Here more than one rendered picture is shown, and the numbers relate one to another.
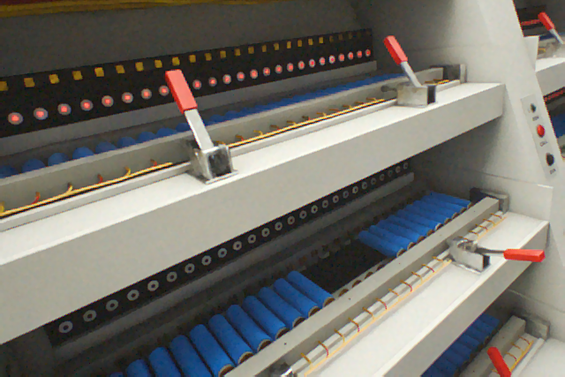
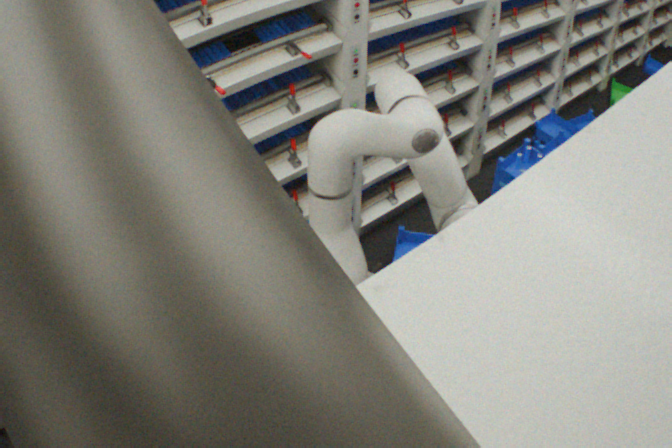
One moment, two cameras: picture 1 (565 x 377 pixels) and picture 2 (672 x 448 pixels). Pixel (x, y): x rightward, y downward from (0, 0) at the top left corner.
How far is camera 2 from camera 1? 1.32 m
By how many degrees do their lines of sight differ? 41
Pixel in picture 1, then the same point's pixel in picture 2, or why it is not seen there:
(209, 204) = (203, 33)
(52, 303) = not seen: hidden behind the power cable
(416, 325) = (256, 70)
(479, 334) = (298, 78)
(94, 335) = not seen: hidden behind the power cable
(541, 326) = (327, 81)
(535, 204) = (340, 33)
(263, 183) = (219, 27)
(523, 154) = (342, 13)
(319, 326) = (223, 64)
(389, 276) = (255, 51)
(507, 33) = not seen: outside the picture
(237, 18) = not seen: outside the picture
